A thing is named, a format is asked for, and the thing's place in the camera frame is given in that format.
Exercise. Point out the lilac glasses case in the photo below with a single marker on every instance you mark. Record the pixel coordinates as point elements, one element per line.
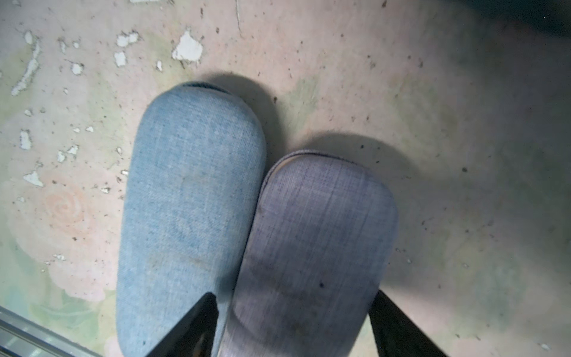
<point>322,234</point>

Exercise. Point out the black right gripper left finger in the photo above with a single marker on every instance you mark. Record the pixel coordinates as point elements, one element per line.
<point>194,334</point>

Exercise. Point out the aluminium mounting rail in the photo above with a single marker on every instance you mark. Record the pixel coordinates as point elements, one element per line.
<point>21,337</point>

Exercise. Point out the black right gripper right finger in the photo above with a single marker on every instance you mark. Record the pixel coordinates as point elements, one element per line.
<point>395,334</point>

